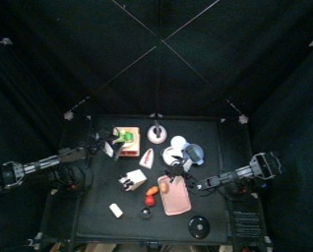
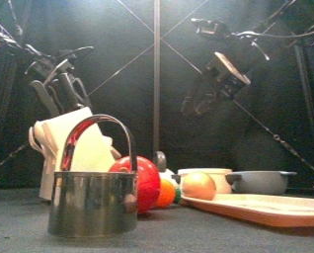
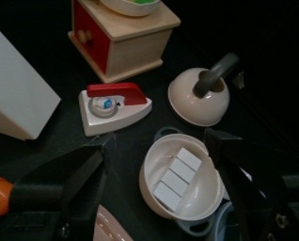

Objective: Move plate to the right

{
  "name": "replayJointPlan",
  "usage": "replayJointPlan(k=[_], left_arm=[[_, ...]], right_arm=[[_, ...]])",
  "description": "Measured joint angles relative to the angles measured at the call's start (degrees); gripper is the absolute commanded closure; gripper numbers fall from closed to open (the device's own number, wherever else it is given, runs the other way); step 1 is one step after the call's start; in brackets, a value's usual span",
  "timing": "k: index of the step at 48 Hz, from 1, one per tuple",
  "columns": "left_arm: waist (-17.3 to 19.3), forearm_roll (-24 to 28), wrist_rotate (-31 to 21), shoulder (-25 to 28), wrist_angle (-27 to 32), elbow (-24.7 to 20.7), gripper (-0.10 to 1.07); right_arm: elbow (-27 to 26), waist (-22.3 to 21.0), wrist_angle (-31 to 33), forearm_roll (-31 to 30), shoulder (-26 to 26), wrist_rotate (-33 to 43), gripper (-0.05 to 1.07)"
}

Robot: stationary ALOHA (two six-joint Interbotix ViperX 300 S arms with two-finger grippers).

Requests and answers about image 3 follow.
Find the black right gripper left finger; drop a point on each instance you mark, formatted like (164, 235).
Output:
(79, 179)

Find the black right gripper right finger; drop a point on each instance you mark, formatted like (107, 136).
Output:
(250, 175)

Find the cream toy bowl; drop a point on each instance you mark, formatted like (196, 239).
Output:
(198, 200)

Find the white rectangular tile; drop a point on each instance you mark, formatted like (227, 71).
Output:
(188, 159)
(166, 196)
(182, 170)
(174, 182)

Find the light blue toy dish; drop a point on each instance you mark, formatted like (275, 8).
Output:
(224, 222)

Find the white rectangular box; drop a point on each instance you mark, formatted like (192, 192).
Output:
(17, 91)

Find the wooden box with red drawer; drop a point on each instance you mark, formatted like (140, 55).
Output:
(131, 47)

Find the white toy bowl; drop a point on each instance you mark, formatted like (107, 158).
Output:
(128, 8)

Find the green toy food piece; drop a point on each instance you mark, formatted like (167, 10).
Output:
(143, 1)

